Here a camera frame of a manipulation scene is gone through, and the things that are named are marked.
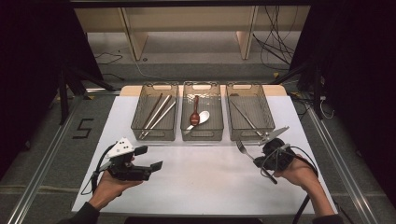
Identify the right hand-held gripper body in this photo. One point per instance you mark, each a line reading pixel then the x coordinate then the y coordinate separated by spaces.
pixel 278 155

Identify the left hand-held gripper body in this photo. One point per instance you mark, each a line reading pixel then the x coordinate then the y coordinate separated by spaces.
pixel 120 149

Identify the smoky transparent plastic bin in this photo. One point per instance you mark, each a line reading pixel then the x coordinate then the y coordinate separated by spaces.
pixel 140 124
pixel 261 105
pixel 214 124

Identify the white chopstick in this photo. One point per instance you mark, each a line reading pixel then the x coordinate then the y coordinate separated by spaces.
pixel 162 117
pixel 157 114

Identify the brown wooden chopstick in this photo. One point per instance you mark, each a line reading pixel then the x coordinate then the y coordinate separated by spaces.
pixel 153 109

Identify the brown wooden spoon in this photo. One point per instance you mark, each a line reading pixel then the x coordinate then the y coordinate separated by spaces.
pixel 195 118

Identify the white ceramic spoon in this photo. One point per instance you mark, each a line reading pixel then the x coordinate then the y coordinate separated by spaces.
pixel 204 116

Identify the person's right hand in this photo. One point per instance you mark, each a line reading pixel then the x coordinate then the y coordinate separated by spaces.
pixel 300 174

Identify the person's left hand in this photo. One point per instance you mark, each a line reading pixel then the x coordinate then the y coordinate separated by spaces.
pixel 107 189

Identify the black metal stand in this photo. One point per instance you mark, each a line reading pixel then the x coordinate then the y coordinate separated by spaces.
pixel 317 90
pixel 63 99

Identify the black curtain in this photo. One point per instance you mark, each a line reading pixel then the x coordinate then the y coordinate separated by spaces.
pixel 31 77
pixel 358 93

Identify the light wooden desk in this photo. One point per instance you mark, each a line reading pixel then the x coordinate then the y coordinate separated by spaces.
pixel 186 18

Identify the aluminium floor rail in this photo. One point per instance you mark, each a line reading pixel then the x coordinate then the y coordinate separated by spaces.
pixel 342 168
pixel 40 174

